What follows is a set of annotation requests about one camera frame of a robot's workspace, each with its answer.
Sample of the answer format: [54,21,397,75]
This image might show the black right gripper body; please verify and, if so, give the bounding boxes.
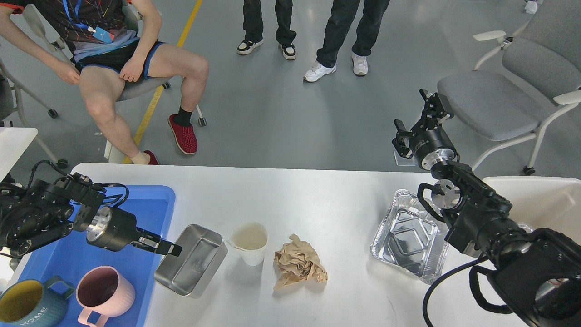
[392,119,458,170]

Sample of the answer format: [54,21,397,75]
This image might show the clear floor plate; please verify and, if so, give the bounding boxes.
[394,151,416,166]

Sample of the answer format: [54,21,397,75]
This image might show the crumpled brown paper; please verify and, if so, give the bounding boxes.
[273,234,328,290]

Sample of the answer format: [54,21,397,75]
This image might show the white paper cup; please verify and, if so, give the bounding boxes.
[227,222,268,266]

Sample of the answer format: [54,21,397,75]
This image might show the standing person white sneakers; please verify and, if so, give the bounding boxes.
[303,0,390,83]

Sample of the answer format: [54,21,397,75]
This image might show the teal mug yellow inside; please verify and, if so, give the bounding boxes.
[0,276,75,327]

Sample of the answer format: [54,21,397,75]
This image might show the seated person in shorts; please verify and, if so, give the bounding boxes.
[0,0,209,165]

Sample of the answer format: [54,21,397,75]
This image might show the grey office chair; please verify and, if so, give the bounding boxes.
[436,0,581,176]

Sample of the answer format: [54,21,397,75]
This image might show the pink ribbed mug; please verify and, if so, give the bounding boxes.
[75,266,135,327]

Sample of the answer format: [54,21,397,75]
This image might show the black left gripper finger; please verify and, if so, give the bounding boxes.
[132,240,158,251]
[137,229,182,257]

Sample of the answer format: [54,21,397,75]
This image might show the white plastic bin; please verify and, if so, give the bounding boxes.
[484,176,581,244]

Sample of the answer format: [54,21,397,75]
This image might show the stainless steel rectangular tray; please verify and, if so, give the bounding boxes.
[154,224,228,298]

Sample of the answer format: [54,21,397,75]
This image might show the aluminium foil tray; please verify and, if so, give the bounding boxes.
[370,189,448,284]

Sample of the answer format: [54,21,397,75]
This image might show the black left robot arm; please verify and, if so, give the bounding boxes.
[0,165,182,259]

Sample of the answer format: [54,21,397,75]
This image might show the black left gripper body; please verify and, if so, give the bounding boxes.
[86,206,140,251]

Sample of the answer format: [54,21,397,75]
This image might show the white side table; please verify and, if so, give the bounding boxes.
[0,128,38,180]

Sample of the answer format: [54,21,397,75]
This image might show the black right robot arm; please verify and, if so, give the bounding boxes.
[392,89,581,327]

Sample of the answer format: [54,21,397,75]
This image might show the grey chair far left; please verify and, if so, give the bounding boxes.
[0,57,69,169]

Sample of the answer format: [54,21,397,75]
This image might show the blue plastic tray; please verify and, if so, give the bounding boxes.
[19,185,176,327]

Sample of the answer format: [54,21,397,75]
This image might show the standing person black white shoes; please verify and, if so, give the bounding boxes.
[236,0,297,61]

